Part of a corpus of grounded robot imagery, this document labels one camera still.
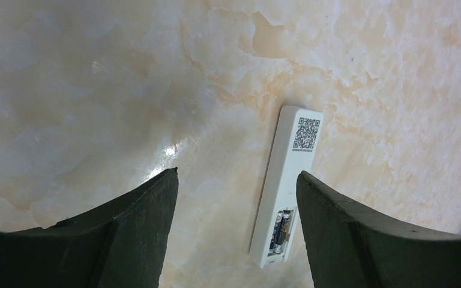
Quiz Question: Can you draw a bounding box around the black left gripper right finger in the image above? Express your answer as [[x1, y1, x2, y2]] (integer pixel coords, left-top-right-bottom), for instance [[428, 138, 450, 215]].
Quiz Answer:
[[296, 171, 461, 287]]

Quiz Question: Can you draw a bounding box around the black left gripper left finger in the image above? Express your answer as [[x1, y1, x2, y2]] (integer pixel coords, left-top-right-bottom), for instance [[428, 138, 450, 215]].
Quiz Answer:
[[0, 168, 179, 287]]

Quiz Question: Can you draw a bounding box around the white remote control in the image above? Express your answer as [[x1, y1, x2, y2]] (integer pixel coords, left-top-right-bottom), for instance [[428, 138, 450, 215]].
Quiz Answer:
[[249, 105, 324, 268]]

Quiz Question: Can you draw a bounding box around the AAA battery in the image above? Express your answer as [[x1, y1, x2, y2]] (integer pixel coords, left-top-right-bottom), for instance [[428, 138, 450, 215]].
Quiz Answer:
[[268, 211, 283, 255], [274, 210, 291, 254]]

